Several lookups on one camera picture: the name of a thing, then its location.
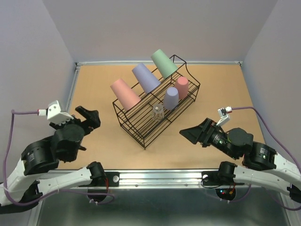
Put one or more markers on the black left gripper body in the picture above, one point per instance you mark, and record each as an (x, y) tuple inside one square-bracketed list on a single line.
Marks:
[(75, 119)]

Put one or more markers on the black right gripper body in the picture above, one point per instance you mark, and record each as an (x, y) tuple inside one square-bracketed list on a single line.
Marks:
[(216, 138)]

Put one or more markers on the dark purple plastic cup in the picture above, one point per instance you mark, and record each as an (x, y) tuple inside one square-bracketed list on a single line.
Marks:
[(171, 98)]

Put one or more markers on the pink plastic cup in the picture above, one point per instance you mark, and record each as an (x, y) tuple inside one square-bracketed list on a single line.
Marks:
[(126, 96)]

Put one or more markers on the clear plastic cup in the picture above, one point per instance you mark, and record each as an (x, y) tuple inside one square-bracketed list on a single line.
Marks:
[(158, 112)]

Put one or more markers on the red plastic cup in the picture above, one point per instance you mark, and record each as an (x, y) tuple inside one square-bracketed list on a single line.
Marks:
[(182, 85)]

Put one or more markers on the light purple plastic cup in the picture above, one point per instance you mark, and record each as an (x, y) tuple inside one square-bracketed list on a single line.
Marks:
[(145, 77)]

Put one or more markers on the green plastic cup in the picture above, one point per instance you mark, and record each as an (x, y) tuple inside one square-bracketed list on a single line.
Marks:
[(163, 63)]

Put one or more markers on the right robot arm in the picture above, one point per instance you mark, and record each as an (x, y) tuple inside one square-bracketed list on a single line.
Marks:
[(261, 165)]

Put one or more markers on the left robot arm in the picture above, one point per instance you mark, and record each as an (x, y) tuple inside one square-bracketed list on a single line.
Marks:
[(23, 188)]

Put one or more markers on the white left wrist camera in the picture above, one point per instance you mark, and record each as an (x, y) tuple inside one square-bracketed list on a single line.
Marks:
[(55, 114)]

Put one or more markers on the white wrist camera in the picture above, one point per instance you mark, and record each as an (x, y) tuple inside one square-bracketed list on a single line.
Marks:
[(224, 114), (55, 114)]

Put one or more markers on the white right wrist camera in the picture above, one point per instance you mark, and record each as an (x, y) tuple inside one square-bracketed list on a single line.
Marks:
[(224, 114)]

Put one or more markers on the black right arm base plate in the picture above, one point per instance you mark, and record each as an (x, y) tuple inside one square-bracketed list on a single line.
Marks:
[(213, 179)]

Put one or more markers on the aluminium table frame rail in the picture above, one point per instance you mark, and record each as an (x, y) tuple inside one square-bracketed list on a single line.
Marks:
[(168, 163)]

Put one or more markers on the black wire dish rack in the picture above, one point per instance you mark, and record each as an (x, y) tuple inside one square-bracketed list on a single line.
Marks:
[(139, 121)]

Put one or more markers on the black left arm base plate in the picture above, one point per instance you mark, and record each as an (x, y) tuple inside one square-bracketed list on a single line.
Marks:
[(111, 176)]

